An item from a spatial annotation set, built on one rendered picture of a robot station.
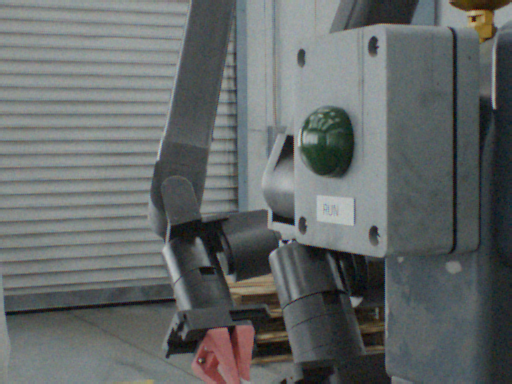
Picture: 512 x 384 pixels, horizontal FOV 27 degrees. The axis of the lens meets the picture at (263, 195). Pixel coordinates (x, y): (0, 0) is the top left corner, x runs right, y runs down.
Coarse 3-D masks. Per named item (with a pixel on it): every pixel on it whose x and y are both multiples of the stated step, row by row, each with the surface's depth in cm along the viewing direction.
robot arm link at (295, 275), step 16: (288, 240) 87; (272, 256) 86; (288, 256) 85; (304, 256) 84; (320, 256) 85; (336, 256) 86; (352, 256) 87; (272, 272) 87; (288, 272) 85; (304, 272) 84; (320, 272) 84; (336, 272) 85; (352, 272) 87; (288, 288) 84; (304, 288) 83; (320, 288) 83; (336, 288) 84; (352, 288) 87; (288, 304) 84
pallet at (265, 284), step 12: (228, 276) 667; (264, 276) 662; (240, 288) 609; (252, 288) 609; (264, 288) 609; (240, 300) 599; (252, 300) 642; (264, 300) 643; (276, 300) 645; (276, 312) 608
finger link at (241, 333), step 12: (204, 312) 105; (216, 312) 105; (228, 312) 106; (192, 324) 103; (204, 324) 104; (216, 324) 104; (228, 324) 105; (240, 324) 105; (180, 336) 105; (192, 336) 104; (204, 336) 104; (240, 336) 104; (252, 336) 105; (240, 348) 104; (240, 360) 104; (240, 372) 104
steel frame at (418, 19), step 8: (424, 0) 892; (432, 0) 895; (424, 8) 892; (432, 8) 896; (416, 16) 889; (424, 16) 893; (432, 16) 896; (416, 24) 889; (424, 24) 893; (432, 24) 897
